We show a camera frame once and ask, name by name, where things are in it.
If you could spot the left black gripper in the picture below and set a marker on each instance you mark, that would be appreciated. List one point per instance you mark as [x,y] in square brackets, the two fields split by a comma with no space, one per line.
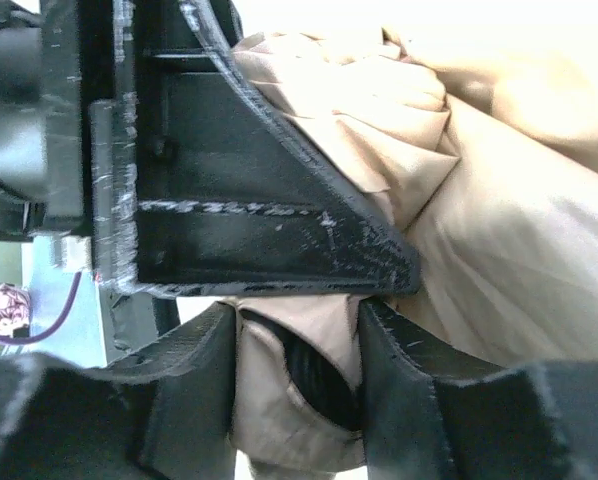
[70,128]

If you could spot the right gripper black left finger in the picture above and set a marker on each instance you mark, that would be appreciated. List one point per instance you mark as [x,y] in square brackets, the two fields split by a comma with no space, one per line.
[162,412]

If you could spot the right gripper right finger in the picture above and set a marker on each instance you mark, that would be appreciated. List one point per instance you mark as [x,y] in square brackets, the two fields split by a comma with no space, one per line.
[434,412]

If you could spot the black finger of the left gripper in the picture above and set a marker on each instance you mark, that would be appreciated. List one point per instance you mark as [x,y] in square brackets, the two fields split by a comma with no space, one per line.
[231,198]

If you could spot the beige folding umbrella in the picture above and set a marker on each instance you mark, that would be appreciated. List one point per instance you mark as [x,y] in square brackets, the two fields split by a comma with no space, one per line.
[479,145]

